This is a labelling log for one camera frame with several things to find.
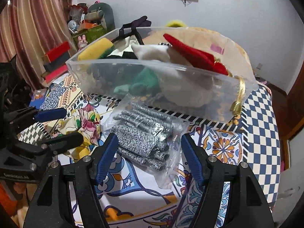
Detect green cardboard box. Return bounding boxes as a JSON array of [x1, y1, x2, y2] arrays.
[[72, 25, 107, 46]]

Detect white bag with black straps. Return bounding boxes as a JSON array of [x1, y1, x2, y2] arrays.
[[105, 23, 144, 59]]

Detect floral yellow pink cloth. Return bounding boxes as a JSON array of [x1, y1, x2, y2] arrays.
[[55, 104, 101, 162]]

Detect red velvet pouch gold ribbon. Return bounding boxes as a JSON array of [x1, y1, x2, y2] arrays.
[[163, 33, 246, 115]]

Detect pink bunny plush toy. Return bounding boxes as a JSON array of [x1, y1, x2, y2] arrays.
[[78, 35, 88, 51]]

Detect orange yellow blanket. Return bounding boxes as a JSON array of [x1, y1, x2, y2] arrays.
[[143, 27, 256, 83]]

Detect red striped curtain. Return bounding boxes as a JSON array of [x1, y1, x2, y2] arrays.
[[1, 0, 76, 89]]

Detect cream beige soft pouch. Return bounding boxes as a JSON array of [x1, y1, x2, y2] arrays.
[[131, 45, 213, 108]]

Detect red box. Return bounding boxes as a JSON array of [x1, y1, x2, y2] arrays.
[[42, 41, 70, 64]]

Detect green knitted garment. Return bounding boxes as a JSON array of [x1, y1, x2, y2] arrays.
[[113, 67, 160, 96]]

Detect yellow green sponge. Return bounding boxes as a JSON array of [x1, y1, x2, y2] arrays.
[[77, 38, 114, 61]]

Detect clear plastic storage bin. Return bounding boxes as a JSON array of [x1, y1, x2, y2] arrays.
[[66, 27, 258, 123]]

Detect grey gloves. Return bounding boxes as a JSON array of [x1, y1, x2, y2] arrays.
[[101, 94, 189, 189]]

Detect grey green plush pillow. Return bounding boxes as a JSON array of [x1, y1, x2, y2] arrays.
[[85, 3, 115, 32]]

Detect patterned patchwork bedsheet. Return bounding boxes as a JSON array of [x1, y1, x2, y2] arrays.
[[17, 73, 281, 228]]

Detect dark purple jacket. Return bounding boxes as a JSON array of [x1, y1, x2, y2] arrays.
[[122, 15, 151, 29]]

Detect yellow fuzzy ring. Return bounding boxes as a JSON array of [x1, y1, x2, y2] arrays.
[[165, 20, 188, 29]]

